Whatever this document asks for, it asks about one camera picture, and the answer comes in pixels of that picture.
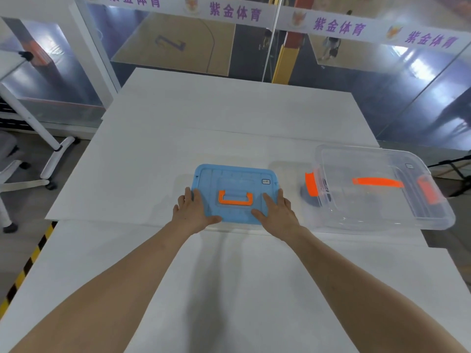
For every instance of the person's right hand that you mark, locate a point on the person's right hand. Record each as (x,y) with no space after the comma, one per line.
(281,218)

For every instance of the person's left hand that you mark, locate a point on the person's left hand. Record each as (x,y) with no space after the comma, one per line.
(191,216)

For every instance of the large clear plastic box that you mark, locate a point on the large clear plastic box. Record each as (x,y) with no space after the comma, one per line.
(438,216)

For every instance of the person's right forearm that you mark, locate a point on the person's right forearm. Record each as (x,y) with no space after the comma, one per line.
(368,294)

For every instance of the person's left forearm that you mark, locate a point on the person's left forearm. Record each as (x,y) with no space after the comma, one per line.
(106,294)

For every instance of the red yellow pillar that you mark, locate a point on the red yellow pillar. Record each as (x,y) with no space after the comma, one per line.
(285,66)

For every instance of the yellow black floor tape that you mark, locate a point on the yellow black floor tape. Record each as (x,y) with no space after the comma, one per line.
(25,268)

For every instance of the black tripod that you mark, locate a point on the black tripod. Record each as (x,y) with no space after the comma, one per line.
(458,172)

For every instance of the white mesh office chair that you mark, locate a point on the white mesh office chair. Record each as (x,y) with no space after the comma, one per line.
(11,180)

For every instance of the white banner purple print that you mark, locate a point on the white banner purple print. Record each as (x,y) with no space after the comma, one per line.
(331,23)

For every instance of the white folding desk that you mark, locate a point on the white folding desk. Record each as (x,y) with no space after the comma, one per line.
(22,106)

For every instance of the white window frame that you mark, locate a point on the white window frame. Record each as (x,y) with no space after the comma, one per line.
(95,62)

